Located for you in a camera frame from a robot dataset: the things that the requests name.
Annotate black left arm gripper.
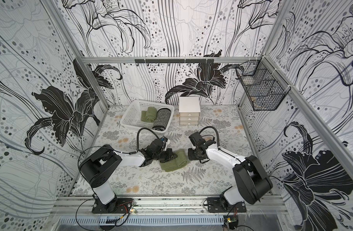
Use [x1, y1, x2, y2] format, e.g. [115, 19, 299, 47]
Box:
[152, 148, 178, 163]

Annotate green knit scarf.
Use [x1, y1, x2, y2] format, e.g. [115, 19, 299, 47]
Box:
[141, 107, 158, 123]
[160, 149, 189, 172]

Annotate white plastic perforated basket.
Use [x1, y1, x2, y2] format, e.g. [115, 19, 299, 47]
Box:
[120, 99, 175, 135]

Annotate black white patterned knit scarf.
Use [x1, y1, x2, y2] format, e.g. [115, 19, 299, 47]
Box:
[152, 108, 171, 131]

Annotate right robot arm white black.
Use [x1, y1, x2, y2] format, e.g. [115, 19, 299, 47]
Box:
[188, 132, 273, 213]

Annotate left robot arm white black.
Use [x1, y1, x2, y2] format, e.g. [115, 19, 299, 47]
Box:
[78, 137, 178, 214]

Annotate white small drawer box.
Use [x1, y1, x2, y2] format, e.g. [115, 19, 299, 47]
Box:
[179, 96, 201, 126]

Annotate small black electronics box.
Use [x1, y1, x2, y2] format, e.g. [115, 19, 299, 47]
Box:
[222, 216, 239, 231]

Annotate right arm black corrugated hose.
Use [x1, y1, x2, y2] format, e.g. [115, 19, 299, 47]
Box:
[199, 126, 221, 148]

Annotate black wire wall basket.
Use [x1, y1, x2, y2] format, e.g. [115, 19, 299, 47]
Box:
[235, 57, 288, 111]

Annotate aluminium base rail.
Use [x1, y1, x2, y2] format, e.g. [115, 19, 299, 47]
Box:
[51, 195, 289, 215]

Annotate white slotted cable duct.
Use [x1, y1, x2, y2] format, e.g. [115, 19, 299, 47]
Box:
[59, 215, 224, 226]

